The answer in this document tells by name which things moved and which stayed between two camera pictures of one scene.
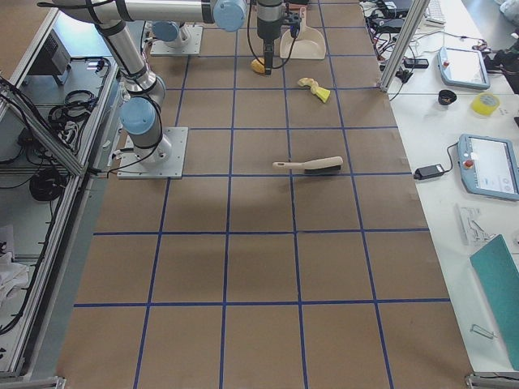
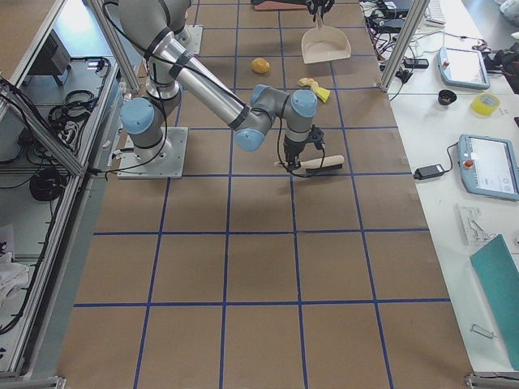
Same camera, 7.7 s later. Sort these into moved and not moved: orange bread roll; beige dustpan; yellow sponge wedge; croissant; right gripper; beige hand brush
Moved: beige dustpan; right gripper
Not moved: croissant; orange bread roll; beige hand brush; yellow sponge wedge
